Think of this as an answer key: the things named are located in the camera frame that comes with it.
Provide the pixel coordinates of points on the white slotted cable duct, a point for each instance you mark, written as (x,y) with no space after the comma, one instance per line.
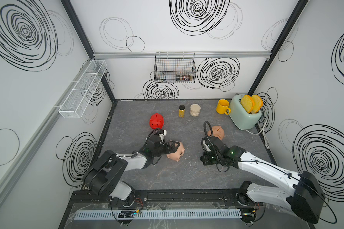
(158,214)

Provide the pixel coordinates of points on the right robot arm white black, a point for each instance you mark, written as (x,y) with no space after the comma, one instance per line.
(300,193)

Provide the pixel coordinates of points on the aluminium wall rail left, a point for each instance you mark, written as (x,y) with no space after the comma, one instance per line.
(26,99)

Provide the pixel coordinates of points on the mint green toaster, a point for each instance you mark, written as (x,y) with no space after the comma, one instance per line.
(242,119)

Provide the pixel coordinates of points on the yellow mug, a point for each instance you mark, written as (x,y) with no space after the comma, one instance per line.
(223,107)

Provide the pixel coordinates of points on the dark pink piggy bank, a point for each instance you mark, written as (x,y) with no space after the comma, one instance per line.
(217,131)

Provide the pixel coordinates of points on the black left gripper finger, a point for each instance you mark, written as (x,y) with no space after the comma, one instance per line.
(171,151)
(174,144)

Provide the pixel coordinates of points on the black corner frame post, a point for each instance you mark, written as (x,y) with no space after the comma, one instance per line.
(300,6)
(85,42)

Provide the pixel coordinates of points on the black wire basket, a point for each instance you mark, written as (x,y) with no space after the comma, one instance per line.
(165,69)

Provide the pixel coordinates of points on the yellow toast slice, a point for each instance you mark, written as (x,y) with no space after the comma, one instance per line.
(258,103)
(247,103)

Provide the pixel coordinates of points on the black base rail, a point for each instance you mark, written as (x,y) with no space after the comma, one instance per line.
(227,197)

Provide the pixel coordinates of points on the black corner frame post right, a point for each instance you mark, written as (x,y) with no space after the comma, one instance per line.
(300,6)

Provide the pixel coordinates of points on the yellow toast slice right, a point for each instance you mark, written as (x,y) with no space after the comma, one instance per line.
(258,103)

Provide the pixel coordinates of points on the yellow toast slice left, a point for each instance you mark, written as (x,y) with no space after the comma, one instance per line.
(247,103)

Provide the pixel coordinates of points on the white wire shelf basket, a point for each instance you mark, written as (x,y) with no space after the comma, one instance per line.
(82,92)

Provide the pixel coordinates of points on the aluminium wall rail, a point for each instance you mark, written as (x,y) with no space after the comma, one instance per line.
(26,99)
(205,54)

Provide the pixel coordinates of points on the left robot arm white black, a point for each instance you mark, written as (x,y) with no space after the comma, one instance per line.
(103,177)

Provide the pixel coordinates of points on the black corner frame post left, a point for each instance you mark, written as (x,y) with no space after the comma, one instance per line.
(85,42)

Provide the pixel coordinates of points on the yellow spice jar black lid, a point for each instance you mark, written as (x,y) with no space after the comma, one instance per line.
(181,111)

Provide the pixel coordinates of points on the small items in basket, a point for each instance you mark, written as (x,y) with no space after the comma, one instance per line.
(181,77)

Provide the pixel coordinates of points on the red piggy bank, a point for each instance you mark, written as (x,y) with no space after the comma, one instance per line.
(156,121)

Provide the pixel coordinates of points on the aluminium wall rail back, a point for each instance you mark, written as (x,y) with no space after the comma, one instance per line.
(205,54)

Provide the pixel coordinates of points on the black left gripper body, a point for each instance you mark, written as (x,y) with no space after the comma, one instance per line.
(162,150)

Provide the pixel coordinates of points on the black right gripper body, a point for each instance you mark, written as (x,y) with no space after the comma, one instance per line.
(209,158)

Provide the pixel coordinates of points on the light pink piggy bank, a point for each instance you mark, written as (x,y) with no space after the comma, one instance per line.
(176,156)

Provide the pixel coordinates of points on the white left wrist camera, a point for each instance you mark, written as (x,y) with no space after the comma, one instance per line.
(162,133)

